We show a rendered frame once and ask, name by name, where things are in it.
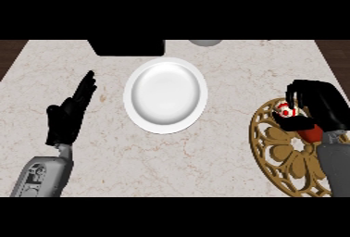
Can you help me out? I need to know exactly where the white round plate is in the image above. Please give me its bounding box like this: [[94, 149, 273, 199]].
[[121, 56, 209, 135]]

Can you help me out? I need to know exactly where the grey round object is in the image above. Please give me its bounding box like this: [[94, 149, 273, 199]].
[[187, 39, 224, 47]]

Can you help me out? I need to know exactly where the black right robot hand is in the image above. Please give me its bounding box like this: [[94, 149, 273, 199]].
[[270, 79, 350, 131]]

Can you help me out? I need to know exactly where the gold openwork round placemat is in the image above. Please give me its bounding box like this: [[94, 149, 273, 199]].
[[248, 97, 333, 198]]

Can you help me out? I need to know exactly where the black appliance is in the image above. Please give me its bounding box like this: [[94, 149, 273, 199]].
[[85, 39, 166, 57]]

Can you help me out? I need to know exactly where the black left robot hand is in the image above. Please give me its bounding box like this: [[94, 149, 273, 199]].
[[44, 69, 98, 147]]

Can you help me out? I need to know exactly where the red and white cupcake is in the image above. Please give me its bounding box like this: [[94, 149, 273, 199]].
[[273, 100, 324, 144]]

